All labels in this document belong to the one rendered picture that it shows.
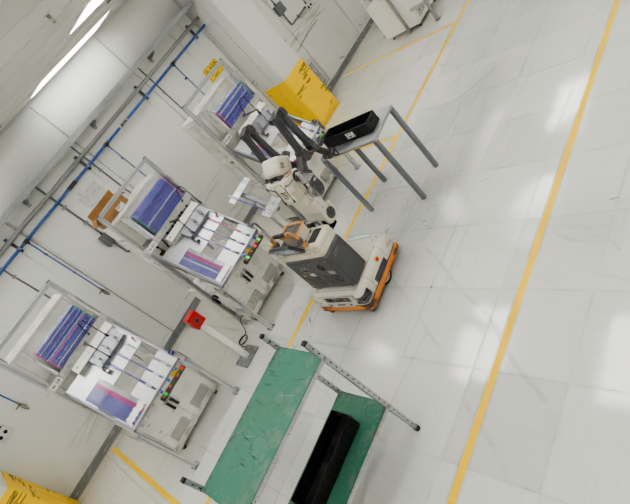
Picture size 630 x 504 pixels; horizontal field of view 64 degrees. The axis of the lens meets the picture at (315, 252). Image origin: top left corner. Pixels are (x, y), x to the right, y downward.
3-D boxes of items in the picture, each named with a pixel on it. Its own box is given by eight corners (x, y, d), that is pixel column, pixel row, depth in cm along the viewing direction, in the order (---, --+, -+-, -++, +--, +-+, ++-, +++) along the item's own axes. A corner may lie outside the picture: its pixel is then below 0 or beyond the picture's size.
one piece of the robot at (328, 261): (366, 295, 409) (298, 233, 369) (322, 298, 450) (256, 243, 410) (379, 261, 424) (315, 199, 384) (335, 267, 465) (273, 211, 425)
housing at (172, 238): (201, 210, 525) (198, 203, 513) (176, 248, 506) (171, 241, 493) (195, 208, 527) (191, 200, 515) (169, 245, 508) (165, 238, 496)
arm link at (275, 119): (264, 119, 375) (272, 115, 367) (274, 109, 382) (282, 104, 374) (300, 165, 392) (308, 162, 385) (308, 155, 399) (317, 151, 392)
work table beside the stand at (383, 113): (425, 199, 464) (374, 139, 426) (370, 212, 517) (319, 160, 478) (438, 164, 485) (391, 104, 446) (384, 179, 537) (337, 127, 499)
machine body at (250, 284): (287, 269, 562) (248, 236, 532) (257, 323, 535) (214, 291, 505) (257, 270, 613) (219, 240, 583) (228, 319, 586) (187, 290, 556)
